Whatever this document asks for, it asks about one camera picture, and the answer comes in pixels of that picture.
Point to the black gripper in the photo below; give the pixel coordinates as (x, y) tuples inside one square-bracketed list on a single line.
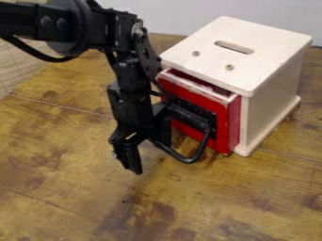
[(141, 118)]

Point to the red drawer with black handle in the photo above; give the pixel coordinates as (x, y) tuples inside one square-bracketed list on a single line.
[(203, 111)]

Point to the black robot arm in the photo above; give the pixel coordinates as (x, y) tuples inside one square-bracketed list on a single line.
[(57, 31)]

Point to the white wooden drawer box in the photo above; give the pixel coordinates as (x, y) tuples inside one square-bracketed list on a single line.
[(252, 60)]

